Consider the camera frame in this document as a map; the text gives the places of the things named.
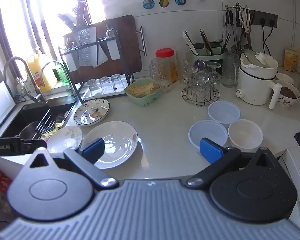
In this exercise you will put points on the yellow cloth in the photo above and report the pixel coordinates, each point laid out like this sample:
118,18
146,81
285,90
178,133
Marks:
57,126

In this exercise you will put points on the small white bowl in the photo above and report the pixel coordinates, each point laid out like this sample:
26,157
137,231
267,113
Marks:
285,78

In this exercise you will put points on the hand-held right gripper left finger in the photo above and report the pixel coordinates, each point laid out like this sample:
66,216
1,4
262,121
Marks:
92,150

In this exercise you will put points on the brown cutting board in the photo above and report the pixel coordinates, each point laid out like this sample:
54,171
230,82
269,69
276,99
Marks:
125,42

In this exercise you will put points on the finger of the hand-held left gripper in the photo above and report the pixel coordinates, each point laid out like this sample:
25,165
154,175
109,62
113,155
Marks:
32,143

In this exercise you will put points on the black kitchen sink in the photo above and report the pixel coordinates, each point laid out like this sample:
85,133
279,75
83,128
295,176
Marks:
30,112

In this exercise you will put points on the brown chopsticks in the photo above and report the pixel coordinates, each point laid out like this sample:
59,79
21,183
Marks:
205,41

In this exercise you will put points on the black dish rack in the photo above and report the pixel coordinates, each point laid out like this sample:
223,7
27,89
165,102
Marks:
126,62

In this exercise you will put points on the upturned glass cup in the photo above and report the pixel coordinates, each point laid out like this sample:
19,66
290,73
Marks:
213,71
198,66
201,82

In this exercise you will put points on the tall drinking glass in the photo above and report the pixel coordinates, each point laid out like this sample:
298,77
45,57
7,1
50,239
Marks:
183,62

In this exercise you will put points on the white electric cooker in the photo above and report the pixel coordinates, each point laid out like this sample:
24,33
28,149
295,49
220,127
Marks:
255,85

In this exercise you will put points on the steel pot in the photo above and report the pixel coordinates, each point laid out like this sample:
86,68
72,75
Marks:
30,130

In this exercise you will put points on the translucent plastic bowl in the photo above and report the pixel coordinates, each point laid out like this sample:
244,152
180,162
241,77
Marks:
223,112
207,132

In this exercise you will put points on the hanging utensil rack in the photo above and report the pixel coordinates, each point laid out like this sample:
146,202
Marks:
231,17

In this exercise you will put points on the steel curved faucet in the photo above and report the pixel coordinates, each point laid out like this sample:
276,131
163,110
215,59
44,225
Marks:
65,68

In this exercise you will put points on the black power outlet strip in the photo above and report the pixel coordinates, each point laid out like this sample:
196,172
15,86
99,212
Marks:
263,17

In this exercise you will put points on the small drinking glass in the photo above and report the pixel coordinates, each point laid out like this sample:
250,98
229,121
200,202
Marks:
92,86
117,81
105,84

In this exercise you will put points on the green bottle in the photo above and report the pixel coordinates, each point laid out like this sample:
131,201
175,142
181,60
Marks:
61,74

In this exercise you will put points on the floral plate with dark rim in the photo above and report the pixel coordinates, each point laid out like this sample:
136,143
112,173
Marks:
90,115
95,101

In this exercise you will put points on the yellow detergent bottle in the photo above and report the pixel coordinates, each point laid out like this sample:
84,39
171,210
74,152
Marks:
38,73

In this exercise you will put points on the large white plate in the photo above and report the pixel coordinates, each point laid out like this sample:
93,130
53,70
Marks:
115,142

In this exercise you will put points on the green utensil holder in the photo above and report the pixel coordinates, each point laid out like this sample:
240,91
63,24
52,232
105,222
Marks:
215,55

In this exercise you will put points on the glass pitcher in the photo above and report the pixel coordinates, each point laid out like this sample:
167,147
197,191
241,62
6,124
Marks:
230,71

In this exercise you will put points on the small white leaf-print plate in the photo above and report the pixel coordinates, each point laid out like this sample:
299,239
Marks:
65,137

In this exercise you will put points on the printed ceramic bowl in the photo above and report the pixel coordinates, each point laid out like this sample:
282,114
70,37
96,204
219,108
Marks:
287,97

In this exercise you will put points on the yellow packet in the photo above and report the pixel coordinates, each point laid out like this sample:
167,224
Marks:
292,58

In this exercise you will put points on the red-lid plastic jar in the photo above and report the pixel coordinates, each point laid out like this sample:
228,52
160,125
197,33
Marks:
166,53

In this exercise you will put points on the glass jar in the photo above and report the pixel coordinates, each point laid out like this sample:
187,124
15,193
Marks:
162,76

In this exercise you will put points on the white ceramic bowl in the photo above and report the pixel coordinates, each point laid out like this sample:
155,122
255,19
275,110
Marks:
245,135

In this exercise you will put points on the steel pull-out faucet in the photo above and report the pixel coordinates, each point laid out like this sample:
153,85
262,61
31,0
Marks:
27,67

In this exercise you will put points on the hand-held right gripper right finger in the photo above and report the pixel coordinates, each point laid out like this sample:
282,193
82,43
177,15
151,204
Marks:
211,152

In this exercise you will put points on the green plastic basket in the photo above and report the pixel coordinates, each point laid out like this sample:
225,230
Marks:
145,101

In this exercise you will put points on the red cloth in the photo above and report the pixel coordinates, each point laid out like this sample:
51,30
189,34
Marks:
0,180

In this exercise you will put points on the dried noodles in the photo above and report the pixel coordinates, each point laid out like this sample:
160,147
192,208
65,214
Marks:
142,88

